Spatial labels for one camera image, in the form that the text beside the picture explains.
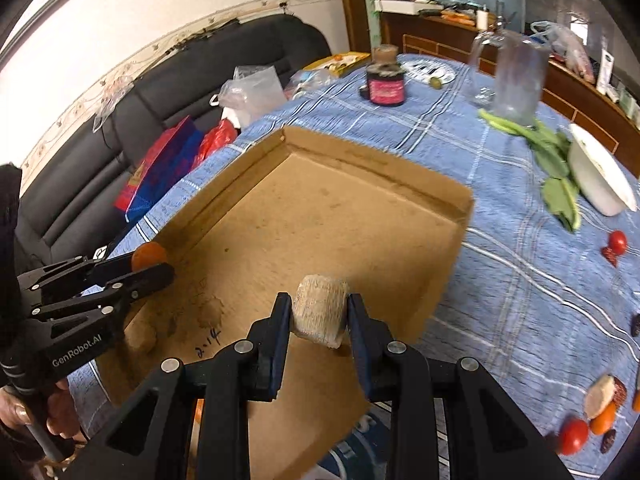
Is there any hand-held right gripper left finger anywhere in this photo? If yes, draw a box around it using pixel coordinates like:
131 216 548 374
65 292 294 480

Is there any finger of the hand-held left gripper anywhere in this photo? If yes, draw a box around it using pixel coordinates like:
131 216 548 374
17 251 136 306
37 261 177 322

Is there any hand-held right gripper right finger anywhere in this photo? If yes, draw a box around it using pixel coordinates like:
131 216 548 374
346 292 576 480

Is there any small orange tangerine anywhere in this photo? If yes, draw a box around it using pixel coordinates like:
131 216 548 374
589 400 618 436
131 242 168 268

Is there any brown cardboard box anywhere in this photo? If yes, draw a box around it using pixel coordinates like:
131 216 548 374
95 125 476 480

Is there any person's left hand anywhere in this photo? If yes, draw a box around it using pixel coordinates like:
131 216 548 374
0 377 88 461

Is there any person's dark clothing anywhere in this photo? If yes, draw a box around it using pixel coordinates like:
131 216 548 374
0 162 25 356

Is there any red blue gift bag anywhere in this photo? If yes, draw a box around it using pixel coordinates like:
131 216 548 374
114 115 203 223

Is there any red plastic bag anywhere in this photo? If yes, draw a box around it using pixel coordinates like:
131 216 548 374
197 119 238 166

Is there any black leather sofa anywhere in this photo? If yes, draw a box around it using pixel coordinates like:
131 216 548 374
12 12 333 281

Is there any crumpled clear plastic bag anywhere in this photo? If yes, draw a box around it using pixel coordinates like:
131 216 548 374
285 67 333 101

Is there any dark jar with red label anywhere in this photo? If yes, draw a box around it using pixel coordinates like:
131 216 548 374
360 45 407 107

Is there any yellow snack packet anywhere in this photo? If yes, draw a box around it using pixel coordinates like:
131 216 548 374
302 51 371 78

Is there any white bowl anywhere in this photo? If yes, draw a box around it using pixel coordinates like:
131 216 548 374
567 122 638 217

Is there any clear plastic pitcher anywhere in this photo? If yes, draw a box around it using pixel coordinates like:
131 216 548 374
467 29 551 126

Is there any wooden counter cabinet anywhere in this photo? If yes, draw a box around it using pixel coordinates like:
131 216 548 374
335 0 640 181

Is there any long white box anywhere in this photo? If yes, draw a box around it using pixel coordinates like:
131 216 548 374
374 0 443 15

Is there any white flat box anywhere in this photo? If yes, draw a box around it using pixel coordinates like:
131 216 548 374
606 81 632 107

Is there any filled clear plastic bag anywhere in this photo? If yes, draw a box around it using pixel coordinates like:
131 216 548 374
530 20 596 81

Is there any white lotion tube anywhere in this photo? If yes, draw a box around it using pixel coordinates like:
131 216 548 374
596 50 615 96

